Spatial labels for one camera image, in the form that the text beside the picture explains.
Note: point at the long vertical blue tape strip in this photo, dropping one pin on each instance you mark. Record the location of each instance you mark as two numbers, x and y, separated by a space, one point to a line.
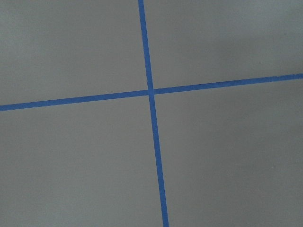
154 123

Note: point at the long horizontal blue tape strip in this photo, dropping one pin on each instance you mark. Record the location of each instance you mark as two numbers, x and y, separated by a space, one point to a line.
166 90

